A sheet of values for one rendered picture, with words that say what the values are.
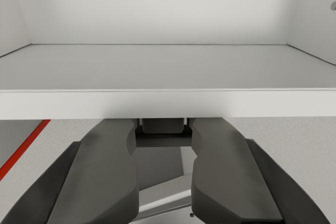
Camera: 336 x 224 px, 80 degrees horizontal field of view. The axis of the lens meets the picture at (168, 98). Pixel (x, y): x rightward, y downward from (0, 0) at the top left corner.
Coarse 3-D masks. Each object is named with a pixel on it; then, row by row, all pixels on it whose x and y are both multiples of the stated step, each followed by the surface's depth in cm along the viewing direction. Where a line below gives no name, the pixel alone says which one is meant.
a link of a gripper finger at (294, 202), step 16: (256, 144) 9; (256, 160) 8; (272, 160) 8; (272, 176) 8; (288, 176) 8; (272, 192) 7; (288, 192) 7; (304, 192) 7; (288, 208) 6; (304, 208) 6
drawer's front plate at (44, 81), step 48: (48, 48) 17; (96, 48) 17; (144, 48) 17; (192, 48) 17; (240, 48) 17; (288, 48) 17; (0, 96) 10; (48, 96) 10; (96, 96) 10; (144, 96) 10; (192, 96) 10; (240, 96) 10; (288, 96) 10
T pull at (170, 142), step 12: (144, 120) 13; (156, 120) 13; (168, 120) 13; (180, 120) 13; (144, 132) 14; (156, 132) 14; (168, 132) 14; (180, 132) 14; (144, 144) 14; (156, 144) 14; (168, 144) 14; (180, 144) 14
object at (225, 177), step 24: (192, 120) 12; (216, 120) 11; (192, 144) 11; (216, 144) 9; (240, 144) 9; (216, 168) 8; (240, 168) 8; (192, 192) 8; (216, 192) 7; (240, 192) 7; (264, 192) 7; (216, 216) 7; (240, 216) 6; (264, 216) 6
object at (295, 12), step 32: (0, 0) 14; (32, 0) 16; (64, 0) 16; (96, 0) 16; (128, 0) 16; (160, 0) 16; (192, 0) 17; (224, 0) 17; (256, 0) 17; (288, 0) 17; (320, 0) 15; (0, 32) 14; (32, 32) 17; (64, 32) 17; (96, 32) 17; (128, 32) 18; (160, 32) 18; (192, 32) 18; (224, 32) 18; (256, 32) 18; (288, 32) 18; (320, 32) 15
